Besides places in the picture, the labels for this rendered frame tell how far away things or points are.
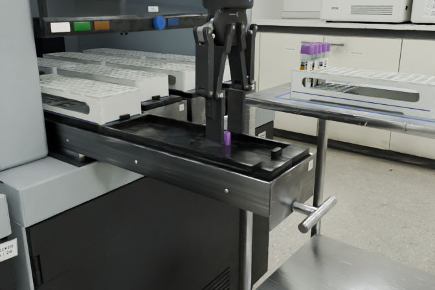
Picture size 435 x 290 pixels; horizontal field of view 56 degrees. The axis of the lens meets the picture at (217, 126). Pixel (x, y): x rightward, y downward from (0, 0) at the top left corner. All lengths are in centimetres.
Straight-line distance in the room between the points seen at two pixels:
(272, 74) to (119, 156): 258
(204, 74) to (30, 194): 36
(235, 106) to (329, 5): 238
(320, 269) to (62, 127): 84
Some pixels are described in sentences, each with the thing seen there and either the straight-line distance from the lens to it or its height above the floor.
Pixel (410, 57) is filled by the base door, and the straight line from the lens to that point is 285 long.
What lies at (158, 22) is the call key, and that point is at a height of 98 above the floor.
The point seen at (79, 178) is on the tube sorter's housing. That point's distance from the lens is 80.
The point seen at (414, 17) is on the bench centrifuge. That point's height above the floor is 94.
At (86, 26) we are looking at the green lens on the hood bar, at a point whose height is 98.
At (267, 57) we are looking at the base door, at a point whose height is 63.
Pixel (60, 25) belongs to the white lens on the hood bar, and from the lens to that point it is 81.
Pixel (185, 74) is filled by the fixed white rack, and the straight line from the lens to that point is 100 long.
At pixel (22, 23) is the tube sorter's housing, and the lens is 80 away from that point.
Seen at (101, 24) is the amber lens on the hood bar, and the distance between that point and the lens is 86.
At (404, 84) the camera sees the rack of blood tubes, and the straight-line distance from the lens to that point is 84.
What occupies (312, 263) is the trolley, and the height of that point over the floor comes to 28.
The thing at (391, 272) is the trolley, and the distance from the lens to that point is 135.
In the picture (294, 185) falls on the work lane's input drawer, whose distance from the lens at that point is 58.
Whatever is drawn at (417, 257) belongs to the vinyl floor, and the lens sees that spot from 200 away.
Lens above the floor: 102
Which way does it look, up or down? 16 degrees down
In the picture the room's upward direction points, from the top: straight up
